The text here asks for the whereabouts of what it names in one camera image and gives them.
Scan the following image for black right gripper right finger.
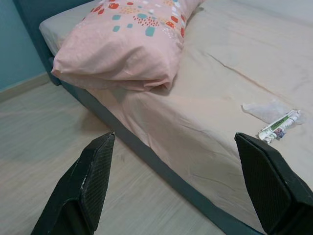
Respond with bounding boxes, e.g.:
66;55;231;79
234;132;313;235

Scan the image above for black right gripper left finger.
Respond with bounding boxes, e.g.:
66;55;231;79
30;132;116;235

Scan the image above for green white wrapper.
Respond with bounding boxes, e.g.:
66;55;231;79
258;109;301;144

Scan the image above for pink patterned pillow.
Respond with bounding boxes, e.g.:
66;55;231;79
51;0;205;92

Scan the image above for clear plastic wrapper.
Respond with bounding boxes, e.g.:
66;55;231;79
242;99;306;124

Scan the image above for beige sheeted mattress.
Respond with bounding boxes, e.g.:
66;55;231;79
39;0;313;231

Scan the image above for teal upholstered bed frame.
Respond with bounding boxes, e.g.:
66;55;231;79
12;0;267;235

